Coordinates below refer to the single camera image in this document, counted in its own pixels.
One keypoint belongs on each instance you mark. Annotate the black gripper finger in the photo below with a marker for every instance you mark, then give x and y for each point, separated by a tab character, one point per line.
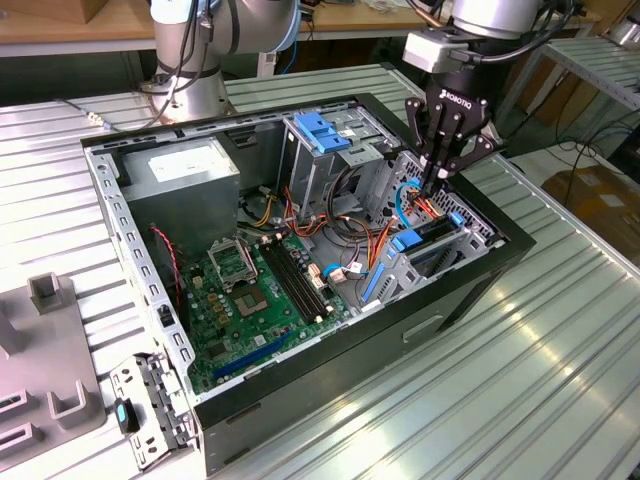
416	125
475	150

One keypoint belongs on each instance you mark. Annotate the hard disk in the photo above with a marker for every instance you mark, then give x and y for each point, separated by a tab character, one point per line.
405	240

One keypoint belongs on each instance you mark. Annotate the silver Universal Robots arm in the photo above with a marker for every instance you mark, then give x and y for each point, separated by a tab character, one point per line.
190	95

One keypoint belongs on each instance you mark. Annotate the grey metal disk bay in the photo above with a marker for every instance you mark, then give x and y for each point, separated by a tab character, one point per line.
400	280

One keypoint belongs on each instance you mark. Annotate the blue plastic drive latch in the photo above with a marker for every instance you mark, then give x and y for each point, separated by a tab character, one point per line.
320	132

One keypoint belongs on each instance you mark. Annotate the long wooden desk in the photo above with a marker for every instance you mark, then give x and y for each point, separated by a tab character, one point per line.
360	22

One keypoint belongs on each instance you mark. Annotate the grey metal drive cage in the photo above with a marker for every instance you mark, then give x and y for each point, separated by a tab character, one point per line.
310	175

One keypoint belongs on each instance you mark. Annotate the large flat cardboard box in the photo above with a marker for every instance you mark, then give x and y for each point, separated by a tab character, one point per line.
600	200

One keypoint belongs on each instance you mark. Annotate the metal slat side table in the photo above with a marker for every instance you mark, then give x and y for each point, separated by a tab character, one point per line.
600	65

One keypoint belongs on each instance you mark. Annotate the black RAM slot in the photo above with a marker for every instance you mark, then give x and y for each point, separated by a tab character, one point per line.
306	277
299	280
292	282
286	285

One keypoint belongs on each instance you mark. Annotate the CPU socket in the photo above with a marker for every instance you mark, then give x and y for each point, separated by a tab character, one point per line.
252	301

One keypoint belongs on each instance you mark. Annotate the grey power supply unit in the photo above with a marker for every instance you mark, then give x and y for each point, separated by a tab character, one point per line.
182	210

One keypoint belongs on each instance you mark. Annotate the black open PC case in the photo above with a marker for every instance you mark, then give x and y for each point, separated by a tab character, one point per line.
350	365

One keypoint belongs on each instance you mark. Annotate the blue expansion slot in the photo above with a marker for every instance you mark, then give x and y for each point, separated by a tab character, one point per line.
254	356

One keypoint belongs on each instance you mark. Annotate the green motherboard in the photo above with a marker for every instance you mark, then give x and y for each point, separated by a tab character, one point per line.
205	312

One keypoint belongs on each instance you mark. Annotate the small black case latch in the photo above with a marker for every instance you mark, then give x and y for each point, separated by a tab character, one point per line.
164	316

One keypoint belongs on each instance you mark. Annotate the brown cardboard box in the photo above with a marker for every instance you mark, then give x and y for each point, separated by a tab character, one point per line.
92	9

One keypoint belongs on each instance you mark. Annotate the grey metal slot retainer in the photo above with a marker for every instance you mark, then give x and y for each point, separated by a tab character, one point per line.
155	402

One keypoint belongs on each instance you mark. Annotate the black latch with blue button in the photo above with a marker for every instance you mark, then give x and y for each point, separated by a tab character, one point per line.
126	416

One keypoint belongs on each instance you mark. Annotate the grey parts rack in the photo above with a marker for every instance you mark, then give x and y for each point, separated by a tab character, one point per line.
45	350

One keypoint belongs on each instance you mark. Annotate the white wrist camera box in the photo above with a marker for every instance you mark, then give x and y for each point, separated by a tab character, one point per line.
430	50

